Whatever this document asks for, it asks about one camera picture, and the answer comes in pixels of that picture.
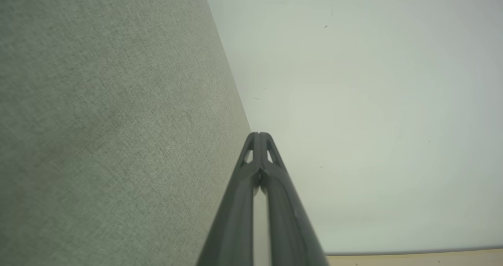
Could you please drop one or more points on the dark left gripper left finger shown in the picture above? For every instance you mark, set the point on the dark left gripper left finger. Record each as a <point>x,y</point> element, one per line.
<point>235,219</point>

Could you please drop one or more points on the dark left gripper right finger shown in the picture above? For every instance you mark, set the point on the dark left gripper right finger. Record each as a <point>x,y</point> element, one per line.
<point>289,226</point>

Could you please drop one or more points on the grey fabric sofa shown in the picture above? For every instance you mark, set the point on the grey fabric sofa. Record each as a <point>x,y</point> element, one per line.
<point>110,120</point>

